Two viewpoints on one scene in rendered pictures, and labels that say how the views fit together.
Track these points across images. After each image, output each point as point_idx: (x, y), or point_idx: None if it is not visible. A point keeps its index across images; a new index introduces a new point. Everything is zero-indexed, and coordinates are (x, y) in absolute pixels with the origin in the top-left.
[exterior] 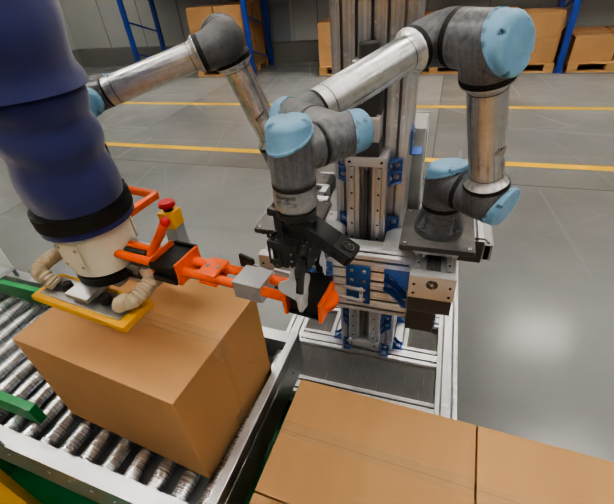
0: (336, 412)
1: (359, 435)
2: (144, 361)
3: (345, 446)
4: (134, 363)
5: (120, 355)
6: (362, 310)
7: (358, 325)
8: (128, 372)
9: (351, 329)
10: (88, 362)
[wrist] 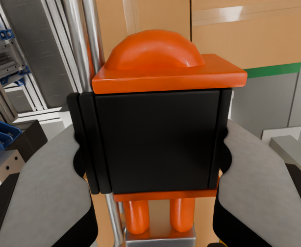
0: (108, 43)
1: (117, 12)
2: (198, 211)
3: (132, 21)
4: (202, 215)
5: (198, 227)
6: None
7: (3, 65)
8: (212, 213)
9: (12, 70)
10: (212, 239)
